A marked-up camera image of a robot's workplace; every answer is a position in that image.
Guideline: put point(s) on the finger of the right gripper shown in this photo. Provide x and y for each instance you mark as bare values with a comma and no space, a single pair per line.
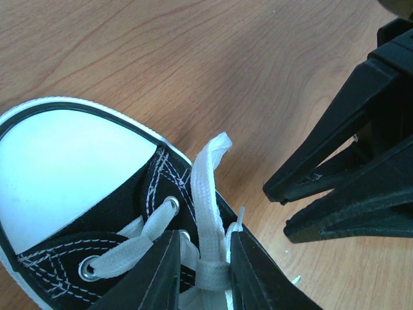
376,201

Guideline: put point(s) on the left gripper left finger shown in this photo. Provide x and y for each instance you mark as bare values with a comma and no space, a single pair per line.
154,281

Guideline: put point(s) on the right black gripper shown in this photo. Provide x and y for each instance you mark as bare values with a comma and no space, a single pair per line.
386,78

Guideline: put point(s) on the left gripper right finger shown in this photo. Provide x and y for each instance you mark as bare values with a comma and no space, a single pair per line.
257,282

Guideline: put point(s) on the black canvas sneaker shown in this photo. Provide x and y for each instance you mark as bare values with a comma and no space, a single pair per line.
73,174

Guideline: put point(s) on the white lace of sneaker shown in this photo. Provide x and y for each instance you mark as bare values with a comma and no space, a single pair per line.
210,259

